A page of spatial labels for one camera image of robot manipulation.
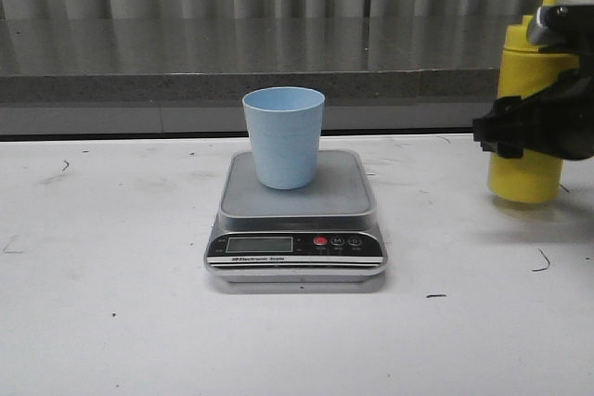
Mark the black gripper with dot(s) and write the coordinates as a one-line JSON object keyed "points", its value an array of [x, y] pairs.
{"points": [[561, 115]]}

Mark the yellow squeeze seasoning bottle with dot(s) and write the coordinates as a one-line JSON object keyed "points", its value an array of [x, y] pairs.
{"points": [[519, 171]]}

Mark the light blue plastic cup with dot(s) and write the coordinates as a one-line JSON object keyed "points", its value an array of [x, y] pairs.
{"points": [[284, 126]]}

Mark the silver digital kitchen scale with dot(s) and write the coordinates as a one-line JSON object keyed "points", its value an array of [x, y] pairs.
{"points": [[323, 236]]}

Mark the grey stone counter ledge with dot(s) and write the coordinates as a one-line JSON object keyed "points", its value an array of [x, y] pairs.
{"points": [[136, 77]]}

